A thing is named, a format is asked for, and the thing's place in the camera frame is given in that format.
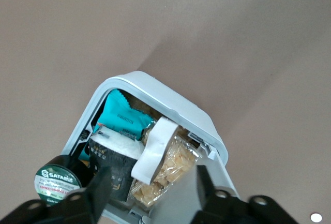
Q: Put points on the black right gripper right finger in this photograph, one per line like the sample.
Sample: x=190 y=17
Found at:
x=207 y=190

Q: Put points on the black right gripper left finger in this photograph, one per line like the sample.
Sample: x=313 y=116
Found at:
x=101 y=182

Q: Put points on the black electrical tape roll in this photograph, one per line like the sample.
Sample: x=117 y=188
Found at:
x=57 y=182

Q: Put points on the grey open box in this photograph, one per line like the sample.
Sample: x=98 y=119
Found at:
x=165 y=92

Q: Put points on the black and white packet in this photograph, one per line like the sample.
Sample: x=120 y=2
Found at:
x=121 y=147

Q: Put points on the clear bag of yellow snacks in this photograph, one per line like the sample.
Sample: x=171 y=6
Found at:
x=175 y=162

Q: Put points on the teal snack wrapper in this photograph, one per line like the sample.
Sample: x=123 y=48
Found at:
x=121 y=115

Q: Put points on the small white round sticker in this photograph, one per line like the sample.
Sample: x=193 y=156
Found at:
x=316 y=217

